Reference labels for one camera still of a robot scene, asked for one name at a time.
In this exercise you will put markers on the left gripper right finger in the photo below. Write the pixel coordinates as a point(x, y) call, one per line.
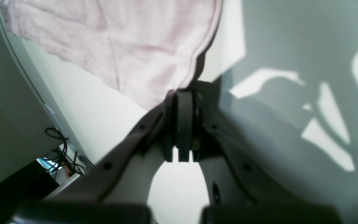
point(260, 171)

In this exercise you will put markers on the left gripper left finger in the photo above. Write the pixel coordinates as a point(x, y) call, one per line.
point(116, 190)

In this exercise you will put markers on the pink T-shirt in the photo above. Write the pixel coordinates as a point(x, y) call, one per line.
point(142, 48)

